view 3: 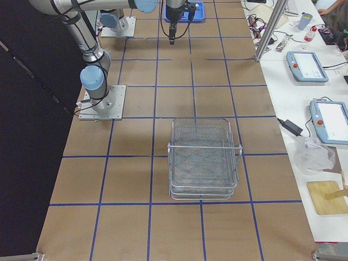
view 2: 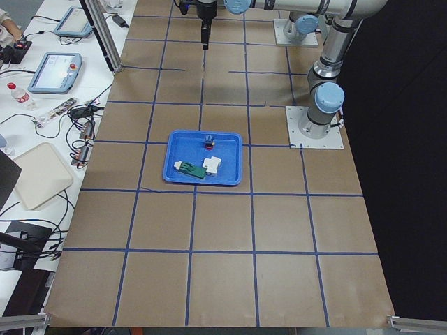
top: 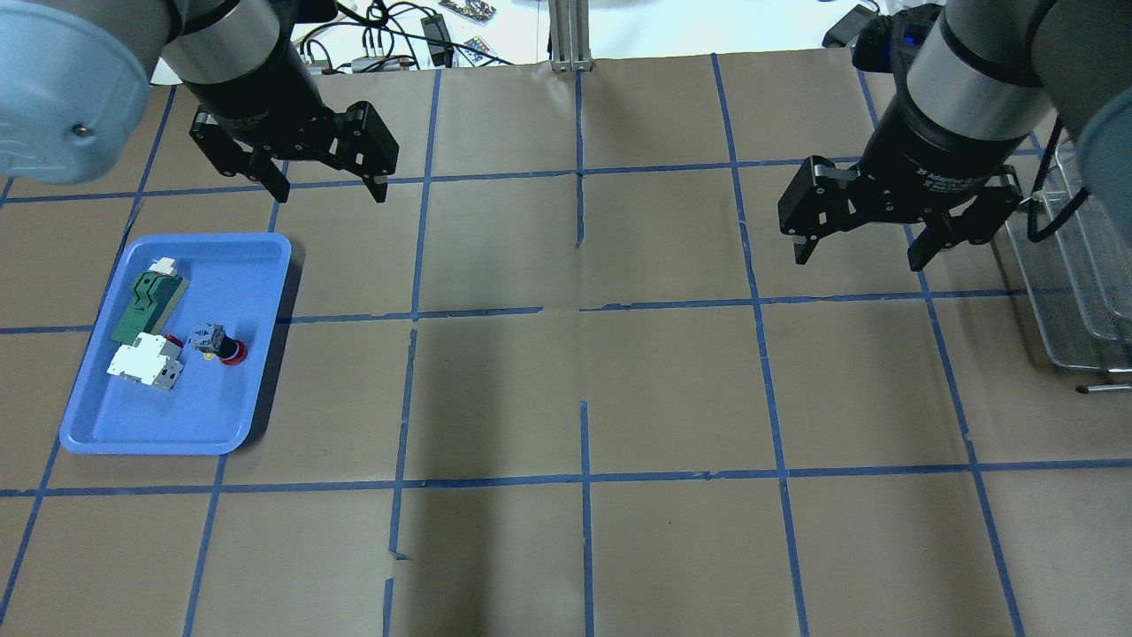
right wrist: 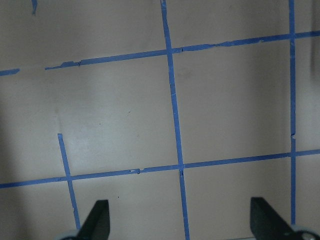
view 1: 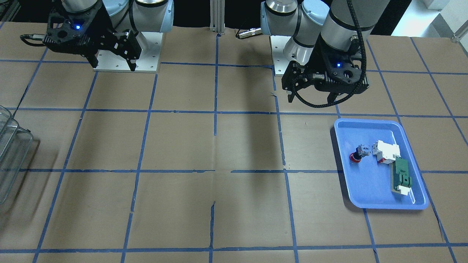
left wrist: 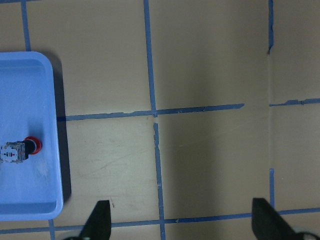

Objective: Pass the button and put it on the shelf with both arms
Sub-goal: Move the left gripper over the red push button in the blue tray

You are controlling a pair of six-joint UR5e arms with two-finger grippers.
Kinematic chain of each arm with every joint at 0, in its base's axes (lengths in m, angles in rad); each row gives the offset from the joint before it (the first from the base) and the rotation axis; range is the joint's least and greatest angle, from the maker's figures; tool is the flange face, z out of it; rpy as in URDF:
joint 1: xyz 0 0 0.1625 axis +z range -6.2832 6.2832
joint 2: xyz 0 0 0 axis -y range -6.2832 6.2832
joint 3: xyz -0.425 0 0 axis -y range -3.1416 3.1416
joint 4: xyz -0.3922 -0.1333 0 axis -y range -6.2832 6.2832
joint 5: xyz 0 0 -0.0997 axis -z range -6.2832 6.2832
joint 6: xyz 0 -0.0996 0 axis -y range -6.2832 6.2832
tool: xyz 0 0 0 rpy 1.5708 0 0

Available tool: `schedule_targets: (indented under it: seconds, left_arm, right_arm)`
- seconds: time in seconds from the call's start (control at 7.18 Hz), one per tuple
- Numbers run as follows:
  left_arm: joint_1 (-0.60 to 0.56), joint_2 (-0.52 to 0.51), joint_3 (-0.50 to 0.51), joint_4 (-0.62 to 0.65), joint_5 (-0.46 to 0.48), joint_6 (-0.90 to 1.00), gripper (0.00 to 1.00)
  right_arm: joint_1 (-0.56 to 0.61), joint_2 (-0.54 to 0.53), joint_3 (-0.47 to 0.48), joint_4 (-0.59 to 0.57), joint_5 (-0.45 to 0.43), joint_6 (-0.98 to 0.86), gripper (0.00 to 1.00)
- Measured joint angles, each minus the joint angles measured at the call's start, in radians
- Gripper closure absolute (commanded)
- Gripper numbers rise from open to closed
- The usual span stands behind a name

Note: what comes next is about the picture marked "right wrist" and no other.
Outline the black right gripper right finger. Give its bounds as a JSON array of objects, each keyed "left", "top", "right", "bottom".
[{"left": 249, "top": 197, "right": 298, "bottom": 240}]

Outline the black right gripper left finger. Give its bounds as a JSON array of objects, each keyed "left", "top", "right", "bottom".
[{"left": 77, "top": 199, "right": 110, "bottom": 240}]

